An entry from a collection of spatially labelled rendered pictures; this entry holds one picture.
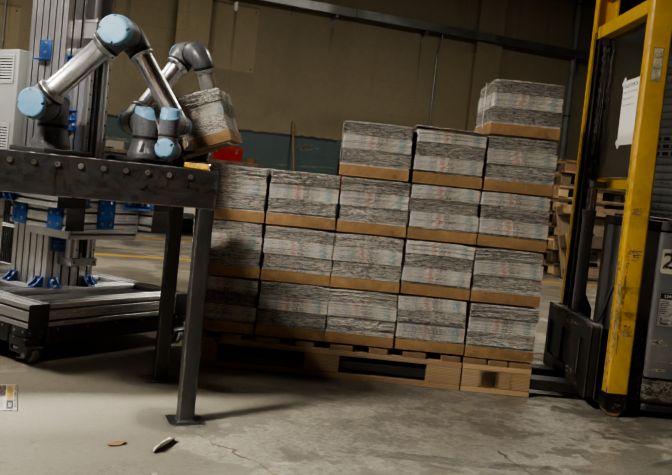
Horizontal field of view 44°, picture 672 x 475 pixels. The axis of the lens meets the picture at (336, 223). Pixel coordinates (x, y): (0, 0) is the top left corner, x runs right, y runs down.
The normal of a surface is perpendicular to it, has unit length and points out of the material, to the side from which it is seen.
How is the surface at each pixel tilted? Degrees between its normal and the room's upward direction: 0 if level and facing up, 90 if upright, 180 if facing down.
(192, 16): 90
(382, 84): 90
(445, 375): 90
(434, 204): 89
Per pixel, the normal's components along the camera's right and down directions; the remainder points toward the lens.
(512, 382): 0.01, 0.05
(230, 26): 0.36, 0.09
